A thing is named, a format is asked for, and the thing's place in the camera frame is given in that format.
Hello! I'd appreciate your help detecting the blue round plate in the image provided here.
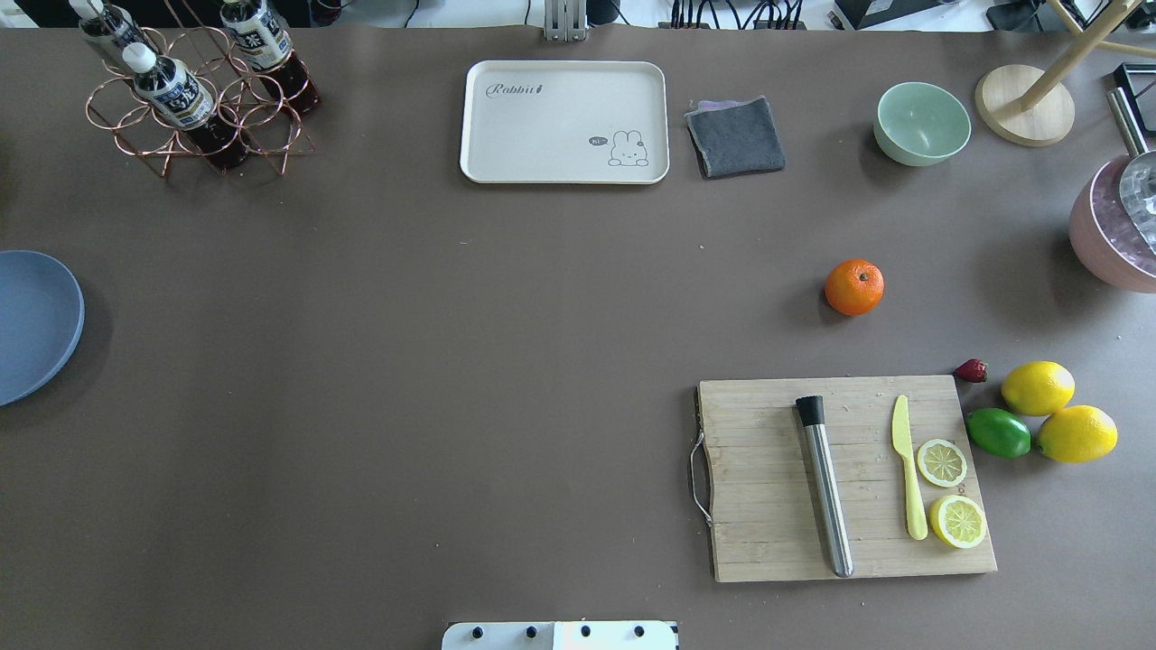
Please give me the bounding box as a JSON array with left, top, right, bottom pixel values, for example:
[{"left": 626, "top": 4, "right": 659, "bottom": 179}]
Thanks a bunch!
[{"left": 1, "top": 250, "right": 86, "bottom": 406}]

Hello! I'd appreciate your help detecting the cream rabbit tray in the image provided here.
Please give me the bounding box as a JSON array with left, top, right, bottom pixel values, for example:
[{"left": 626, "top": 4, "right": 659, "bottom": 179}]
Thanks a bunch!
[{"left": 459, "top": 60, "right": 670, "bottom": 185}]

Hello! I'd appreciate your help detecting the grey folded cloth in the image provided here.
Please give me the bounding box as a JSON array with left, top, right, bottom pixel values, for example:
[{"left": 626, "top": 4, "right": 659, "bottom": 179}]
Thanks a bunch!
[{"left": 686, "top": 95, "right": 786, "bottom": 180}]

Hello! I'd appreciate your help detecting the steel muddler black tip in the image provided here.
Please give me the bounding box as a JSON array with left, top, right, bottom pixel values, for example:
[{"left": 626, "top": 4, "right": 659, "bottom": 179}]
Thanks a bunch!
[{"left": 794, "top": 396, "right": 854, "bottom": 579}]

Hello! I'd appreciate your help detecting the wooden cutting board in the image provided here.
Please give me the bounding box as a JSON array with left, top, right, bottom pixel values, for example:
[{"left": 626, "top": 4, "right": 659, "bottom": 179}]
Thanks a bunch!
[{"left": 696, "top": 375, "right": 998, "bottom": 581}]

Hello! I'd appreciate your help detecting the orange fruit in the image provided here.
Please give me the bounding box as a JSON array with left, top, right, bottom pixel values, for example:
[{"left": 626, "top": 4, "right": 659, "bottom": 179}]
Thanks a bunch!
[{"left": 823, "top": 258, "right": 885, "bottom": 317}]

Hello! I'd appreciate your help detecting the yellow plastic knife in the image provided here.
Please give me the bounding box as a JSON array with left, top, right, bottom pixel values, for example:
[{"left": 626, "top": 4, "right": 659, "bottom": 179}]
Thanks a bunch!
[{"left": 890, "top": 396, "right": 928, "bottom": 542}]

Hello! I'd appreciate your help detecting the lemon half beside knife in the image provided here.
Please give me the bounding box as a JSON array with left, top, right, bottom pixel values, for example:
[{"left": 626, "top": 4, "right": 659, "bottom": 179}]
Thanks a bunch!
[{"left": 914, "top": 440, "right": 969, "bottom": 488}]

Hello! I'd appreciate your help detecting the green bowl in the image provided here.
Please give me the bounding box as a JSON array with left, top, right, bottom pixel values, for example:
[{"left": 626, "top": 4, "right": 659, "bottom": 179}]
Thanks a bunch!
[{"left": 872, "top": 81, "right": 972, "bottom": 167}]

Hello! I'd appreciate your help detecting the red strawberry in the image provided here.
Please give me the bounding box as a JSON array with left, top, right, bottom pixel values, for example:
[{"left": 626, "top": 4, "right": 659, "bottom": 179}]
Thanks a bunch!
[{"left": 953, "top": 359, "right": 988, "bottom": 384}]

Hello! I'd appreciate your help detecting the lemon half near board edge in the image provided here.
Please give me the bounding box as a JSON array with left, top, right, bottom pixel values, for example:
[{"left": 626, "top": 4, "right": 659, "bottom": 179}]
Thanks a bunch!
[{"left": 928, "top": 495, "right": 987, "bottom": 551}]

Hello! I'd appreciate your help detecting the green lime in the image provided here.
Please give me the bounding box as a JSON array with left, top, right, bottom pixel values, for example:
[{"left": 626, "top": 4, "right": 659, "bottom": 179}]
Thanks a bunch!
[{"left": 965, "top": 407, "right": 1033, "bottom": 460}]

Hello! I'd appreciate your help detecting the tea bottle middle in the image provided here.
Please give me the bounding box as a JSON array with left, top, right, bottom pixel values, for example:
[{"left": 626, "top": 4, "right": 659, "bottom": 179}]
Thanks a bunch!
[{"left": 218, "top": 1, "right": 321, "bottom": 116}]

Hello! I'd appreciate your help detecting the tea bottle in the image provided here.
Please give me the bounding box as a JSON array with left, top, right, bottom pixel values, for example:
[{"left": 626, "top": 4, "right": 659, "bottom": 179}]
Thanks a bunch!
[
  {"left": 121, "top": 42, "right": 249, "bottom": 172},
  {"left": 69, "top": 0, "right": 160, "bottom": 69},
  {"left": 218, "top": 1, "right": 321, "bottom": 116}
]

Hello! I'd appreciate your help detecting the yellow lemon near lime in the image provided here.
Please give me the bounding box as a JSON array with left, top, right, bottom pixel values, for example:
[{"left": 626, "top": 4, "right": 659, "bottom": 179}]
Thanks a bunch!
[{"left": 1001, "top": 359, "right": 1075, "bottom": 416}]

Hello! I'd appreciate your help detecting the tea bottle front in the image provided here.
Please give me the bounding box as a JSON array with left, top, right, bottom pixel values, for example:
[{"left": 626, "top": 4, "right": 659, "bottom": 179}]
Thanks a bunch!
[{"left": 121, "top": 42, "right": 249, "bottom": 172}]

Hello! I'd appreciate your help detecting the wooden cup stand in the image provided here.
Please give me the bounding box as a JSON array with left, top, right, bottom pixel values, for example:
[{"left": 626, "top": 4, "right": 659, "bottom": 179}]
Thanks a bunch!
[{"left": 975, "top": 1, "right": 1155, "bottom": 147}]

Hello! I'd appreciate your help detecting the yellow lemon outer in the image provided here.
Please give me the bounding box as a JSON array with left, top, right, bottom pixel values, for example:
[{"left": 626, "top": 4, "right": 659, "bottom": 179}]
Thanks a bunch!
[{"left": 1036, "top": 404, "right": 1119, "bottom": 461}]

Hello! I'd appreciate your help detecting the pink bowl with ice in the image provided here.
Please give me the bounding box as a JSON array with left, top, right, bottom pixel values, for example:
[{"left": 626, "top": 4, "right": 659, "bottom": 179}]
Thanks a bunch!
[{"left": 1068, "top": 155, "right": 1155, "bottom": 293}]

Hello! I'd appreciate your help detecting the tea bottle back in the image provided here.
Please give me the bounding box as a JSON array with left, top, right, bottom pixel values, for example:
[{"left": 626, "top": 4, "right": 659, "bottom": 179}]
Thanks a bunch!
[{"left": 69, "top": 0, "right": 160, "bottom": 69}]

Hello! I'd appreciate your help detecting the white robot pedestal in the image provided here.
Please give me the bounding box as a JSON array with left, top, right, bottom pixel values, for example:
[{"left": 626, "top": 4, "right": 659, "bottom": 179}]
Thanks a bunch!
[{"left": 440, "top": 619, "right": 680, "bottom": 649}]

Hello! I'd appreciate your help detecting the copper wire bottle rack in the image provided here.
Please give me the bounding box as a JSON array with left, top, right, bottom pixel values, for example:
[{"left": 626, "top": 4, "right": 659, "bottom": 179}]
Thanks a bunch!
[{"left": 84, "top": 1, "right": 314, "bottom": 178}]

